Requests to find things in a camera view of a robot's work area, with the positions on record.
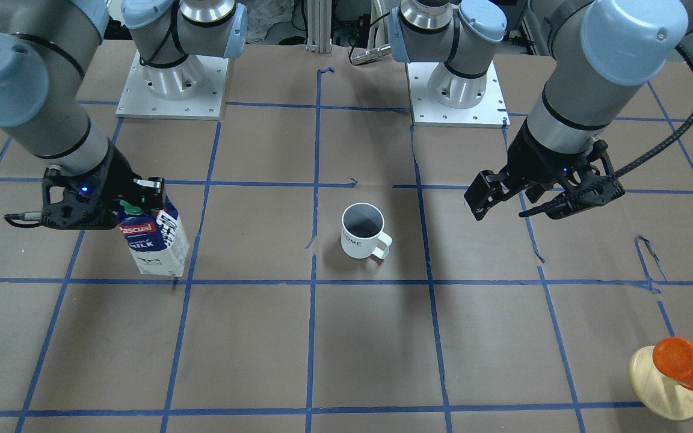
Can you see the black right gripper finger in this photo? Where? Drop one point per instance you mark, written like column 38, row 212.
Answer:
column 148, row 195

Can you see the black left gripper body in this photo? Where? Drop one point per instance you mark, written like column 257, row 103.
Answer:
column 530, row 153

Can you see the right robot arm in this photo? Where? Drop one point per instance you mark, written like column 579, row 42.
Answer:
column 46, row 48

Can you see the white mug grey inside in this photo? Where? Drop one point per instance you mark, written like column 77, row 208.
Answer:
column 362, row 234

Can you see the orange mug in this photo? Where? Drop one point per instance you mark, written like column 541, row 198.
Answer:
column 673, row 357

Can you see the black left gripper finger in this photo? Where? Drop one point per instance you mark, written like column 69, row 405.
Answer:
column 487, row 190

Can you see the aluminium frame post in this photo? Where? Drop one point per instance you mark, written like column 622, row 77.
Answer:
column 319, row 25

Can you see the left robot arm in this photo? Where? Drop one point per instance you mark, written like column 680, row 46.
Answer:
column 604, row 52

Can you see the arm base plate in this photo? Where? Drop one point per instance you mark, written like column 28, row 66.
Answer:
column 194, row 90
column 438, row 98

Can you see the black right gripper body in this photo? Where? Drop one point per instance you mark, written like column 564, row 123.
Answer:
column 117, row 174

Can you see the blue white milk carton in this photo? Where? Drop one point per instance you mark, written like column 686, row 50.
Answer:
column 157, row 243

